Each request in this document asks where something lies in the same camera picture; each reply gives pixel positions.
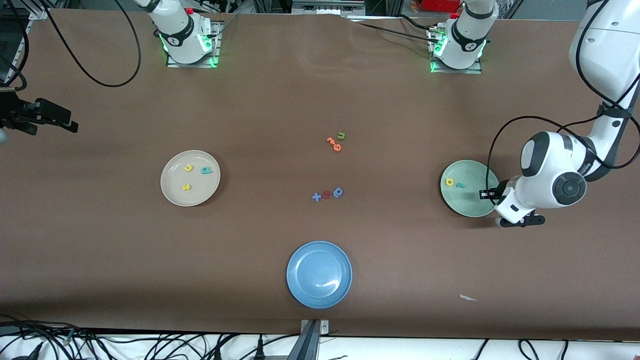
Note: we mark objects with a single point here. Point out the blue letter a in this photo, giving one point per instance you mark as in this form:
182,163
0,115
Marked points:
338,192

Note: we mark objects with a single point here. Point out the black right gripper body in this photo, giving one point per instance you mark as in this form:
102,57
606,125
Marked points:
14,113

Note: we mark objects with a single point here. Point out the red box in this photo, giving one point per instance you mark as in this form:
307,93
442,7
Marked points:
440,5

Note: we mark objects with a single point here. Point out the teal letter p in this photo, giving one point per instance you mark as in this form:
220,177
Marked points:
206,170

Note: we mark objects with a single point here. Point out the silver table corner bracket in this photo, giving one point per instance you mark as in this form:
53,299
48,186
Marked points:
39,13

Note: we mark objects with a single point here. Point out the grey aluminium strut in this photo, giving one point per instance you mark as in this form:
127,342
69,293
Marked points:
306,345

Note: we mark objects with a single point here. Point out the beige brown plate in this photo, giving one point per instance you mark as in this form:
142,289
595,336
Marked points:
197,192

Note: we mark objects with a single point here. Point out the silver metal bracket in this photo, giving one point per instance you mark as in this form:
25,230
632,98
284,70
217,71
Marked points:
324,327

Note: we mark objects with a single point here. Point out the blue plate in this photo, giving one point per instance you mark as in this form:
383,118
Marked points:
319,274

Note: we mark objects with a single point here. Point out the black power plug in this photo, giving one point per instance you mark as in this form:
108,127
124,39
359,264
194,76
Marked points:
218,354
259,350

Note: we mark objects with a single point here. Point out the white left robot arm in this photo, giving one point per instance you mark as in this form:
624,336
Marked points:
555,175

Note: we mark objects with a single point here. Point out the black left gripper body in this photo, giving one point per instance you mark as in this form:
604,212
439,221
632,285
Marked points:
497,192

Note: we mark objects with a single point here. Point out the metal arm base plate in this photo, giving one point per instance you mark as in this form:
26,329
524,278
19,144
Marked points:
216,50
452,71

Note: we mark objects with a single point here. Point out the pale green plate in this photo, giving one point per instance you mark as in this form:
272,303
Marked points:
467,202

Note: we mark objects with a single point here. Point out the grey equipment box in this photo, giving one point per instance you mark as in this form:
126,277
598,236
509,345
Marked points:
327,6

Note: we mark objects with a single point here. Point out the white paper scrap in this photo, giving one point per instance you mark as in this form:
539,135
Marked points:
467,298

